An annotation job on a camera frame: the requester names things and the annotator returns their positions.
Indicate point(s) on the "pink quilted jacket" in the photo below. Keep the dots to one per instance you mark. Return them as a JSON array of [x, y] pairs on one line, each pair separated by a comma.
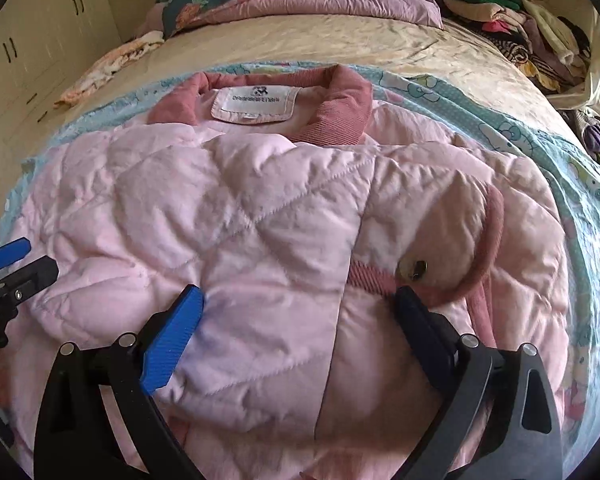
[[255, 210]]

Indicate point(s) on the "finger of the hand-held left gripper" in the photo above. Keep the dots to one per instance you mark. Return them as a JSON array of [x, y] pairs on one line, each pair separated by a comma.
[[7, 252], [35, 272]]

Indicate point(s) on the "pile of mixed clothes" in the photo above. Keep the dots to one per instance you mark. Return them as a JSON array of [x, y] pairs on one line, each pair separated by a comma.
[[520, 25]]

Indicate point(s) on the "cream wardrobe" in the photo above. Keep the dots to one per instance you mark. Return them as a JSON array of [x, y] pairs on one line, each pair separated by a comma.
[[30, 40]]

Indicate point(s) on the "pink pillow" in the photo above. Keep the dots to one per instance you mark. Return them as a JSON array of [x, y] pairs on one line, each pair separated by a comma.
[[152, 17]]

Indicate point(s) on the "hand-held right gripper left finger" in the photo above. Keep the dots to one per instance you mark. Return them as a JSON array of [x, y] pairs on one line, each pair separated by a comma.
[[172, 335]]

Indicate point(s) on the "light blue cartoon printed blanket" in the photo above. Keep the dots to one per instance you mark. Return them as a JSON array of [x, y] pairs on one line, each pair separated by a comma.
[[530, 125]]

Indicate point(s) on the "bed with beige sheet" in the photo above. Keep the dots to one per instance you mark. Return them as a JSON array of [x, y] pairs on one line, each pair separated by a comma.
[[330, 45]]

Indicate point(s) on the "peach floral cloth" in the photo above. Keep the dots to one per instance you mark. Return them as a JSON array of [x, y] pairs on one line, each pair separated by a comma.
[[110, 65]]

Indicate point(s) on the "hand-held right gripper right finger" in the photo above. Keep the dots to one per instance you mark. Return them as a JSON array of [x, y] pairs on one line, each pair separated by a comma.
[[420, 330]]

